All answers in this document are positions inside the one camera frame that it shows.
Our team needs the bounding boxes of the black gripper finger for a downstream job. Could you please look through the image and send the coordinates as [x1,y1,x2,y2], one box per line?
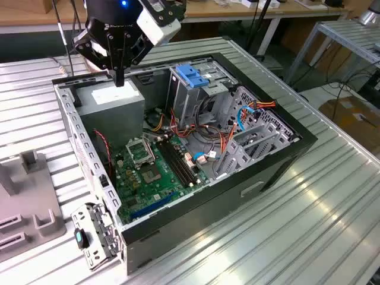
[72,28,120,87]
[119,31,154,87]

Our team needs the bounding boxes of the blue data wire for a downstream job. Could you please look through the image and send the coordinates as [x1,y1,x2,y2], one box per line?
[236,104,255,132]

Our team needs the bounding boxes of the orange red power wire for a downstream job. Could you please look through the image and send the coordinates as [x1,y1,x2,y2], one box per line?
[248,100,277,111]

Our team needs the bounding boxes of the silver disk bay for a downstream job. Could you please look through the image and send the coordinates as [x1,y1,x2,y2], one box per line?
[213,122,293,181]

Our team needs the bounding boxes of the blue plastic drive latch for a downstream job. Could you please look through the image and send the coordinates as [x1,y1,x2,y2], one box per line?
[175,64,209,89]

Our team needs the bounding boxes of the grey power supply unit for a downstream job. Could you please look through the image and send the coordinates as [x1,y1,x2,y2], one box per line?
[75,77,147,151]

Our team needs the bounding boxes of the silver optical drive cage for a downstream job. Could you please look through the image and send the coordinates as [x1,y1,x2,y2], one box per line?
[165,58,240,121]

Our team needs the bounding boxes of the wooden desk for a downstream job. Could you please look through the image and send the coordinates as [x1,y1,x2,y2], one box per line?
[0,0,350,35]

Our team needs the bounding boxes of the metal socket cover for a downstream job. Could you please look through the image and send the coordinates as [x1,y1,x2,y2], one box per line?
[125,137,156,169]

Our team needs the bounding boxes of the black RAM slot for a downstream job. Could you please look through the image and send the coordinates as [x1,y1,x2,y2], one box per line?
[159,141,191,186]
[156,142,188,188]
[161,140,195,184]
[164,138,198,182]

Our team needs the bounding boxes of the CPU socket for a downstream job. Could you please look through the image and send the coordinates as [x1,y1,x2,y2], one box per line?
[141,165,163,185]

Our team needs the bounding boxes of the beige board connector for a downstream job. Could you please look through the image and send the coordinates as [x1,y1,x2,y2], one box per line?
[183,152,196,170]

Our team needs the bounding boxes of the green motherboard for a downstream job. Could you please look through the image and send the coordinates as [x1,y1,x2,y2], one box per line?
[113,134,215,226]

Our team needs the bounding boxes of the blue expansion slot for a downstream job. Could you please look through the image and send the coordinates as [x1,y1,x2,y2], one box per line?
[129,191,176,220]

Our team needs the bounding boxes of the grey parts rack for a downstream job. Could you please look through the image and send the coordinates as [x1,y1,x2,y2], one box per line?
[0,149,68,264]

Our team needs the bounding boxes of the black open PC case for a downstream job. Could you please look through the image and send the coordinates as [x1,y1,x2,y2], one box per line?
[51,52,319,276]

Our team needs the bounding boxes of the black teal latch button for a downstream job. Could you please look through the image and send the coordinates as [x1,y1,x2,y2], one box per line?
[73,227,91,250]

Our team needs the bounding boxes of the brown carton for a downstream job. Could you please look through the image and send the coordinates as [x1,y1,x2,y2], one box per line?
[308,44,354,75]

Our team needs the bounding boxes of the metal slat side table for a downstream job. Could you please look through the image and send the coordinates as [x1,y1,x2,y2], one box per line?
[284,20,380,87]

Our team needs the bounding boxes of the large labelled cardboard box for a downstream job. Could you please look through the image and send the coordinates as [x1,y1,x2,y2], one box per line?
[319,96,380,149]

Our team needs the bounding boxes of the black arm cable with connector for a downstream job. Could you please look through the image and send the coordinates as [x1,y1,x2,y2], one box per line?
[52,0,77,78]

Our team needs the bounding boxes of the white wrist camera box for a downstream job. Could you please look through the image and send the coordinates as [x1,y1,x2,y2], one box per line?
[135,5,182,48]

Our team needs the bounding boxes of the yellow orange power wires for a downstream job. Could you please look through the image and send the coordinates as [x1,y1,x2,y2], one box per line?
[151,114,166,132]

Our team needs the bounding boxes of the red black fan wire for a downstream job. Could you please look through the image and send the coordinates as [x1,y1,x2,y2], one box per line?
[92,128,114,176]

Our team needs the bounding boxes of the short blue board wire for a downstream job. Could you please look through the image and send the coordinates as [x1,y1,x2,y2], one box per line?
[191,151,208,164]

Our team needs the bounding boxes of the orange wire bundle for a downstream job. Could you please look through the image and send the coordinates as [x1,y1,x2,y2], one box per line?
[169,107,238,156]

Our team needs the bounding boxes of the silver card retention bracket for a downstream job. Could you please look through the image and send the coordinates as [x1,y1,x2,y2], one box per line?
[70,201,125,273]

